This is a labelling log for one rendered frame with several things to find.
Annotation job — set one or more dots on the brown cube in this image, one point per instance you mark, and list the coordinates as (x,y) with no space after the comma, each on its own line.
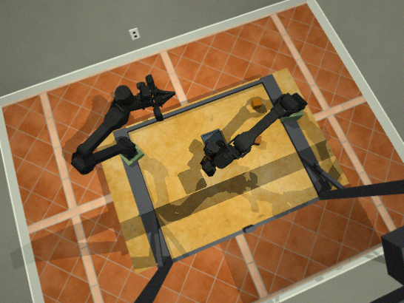
(257,141)

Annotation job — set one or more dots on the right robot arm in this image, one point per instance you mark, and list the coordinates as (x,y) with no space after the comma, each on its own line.
(242,142)

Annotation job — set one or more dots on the orange cube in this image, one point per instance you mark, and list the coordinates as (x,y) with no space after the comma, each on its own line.
(256,103)

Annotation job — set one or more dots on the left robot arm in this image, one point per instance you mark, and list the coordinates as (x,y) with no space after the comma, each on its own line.
(117,116)

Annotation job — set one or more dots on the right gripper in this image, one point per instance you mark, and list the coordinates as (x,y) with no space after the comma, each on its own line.
(208,165)

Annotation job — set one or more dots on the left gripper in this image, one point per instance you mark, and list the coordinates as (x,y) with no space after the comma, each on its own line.
(160,97)

